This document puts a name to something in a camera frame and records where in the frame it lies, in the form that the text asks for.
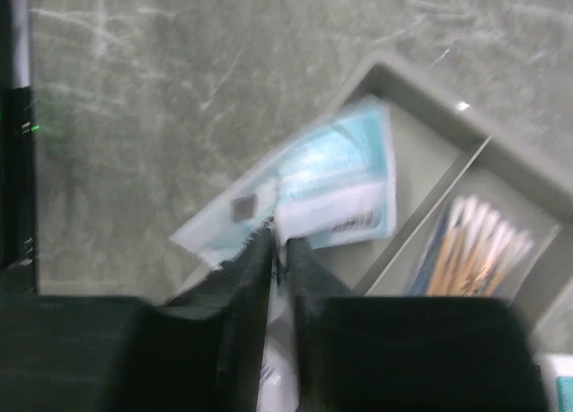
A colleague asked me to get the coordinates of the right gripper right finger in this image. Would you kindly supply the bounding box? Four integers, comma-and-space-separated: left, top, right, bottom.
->
286, 239, 549, 411

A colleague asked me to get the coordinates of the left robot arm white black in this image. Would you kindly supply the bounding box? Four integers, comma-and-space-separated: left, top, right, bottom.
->
1, 0, 38, 294

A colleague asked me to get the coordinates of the bag of cotton swabs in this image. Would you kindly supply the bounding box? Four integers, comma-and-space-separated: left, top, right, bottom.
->
408, 194, 535, 296

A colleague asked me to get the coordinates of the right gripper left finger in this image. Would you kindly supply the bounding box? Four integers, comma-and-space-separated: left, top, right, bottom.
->
1, 228, 274, 411

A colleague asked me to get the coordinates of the grey plastic divided tray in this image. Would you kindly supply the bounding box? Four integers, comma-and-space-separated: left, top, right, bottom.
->
316, 52, 572, 353

